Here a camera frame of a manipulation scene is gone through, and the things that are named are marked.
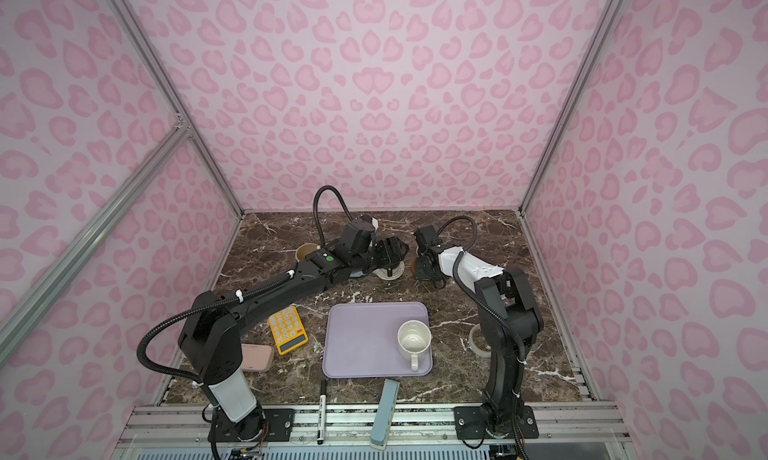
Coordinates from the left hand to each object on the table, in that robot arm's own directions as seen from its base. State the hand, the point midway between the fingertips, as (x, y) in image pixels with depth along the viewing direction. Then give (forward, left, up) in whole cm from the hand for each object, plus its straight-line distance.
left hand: (403, 247), depth 81 cm
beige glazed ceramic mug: (+10, +32, -13) cm, 36 cm away
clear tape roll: (-19, -21, -21) cm, 35 cm away
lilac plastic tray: (-17, +13, -22) cm, 31 cm away
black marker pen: (-35, +21, -20) cm, 46 cm away
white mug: (-17, -3, -20) cm, 26 cm away
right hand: (+3, -8, -17) cm, 19 cm away
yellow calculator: (-14, +34, -20) cm, 42 cm away
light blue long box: (-36, +6, -20) cm, 42 cm away
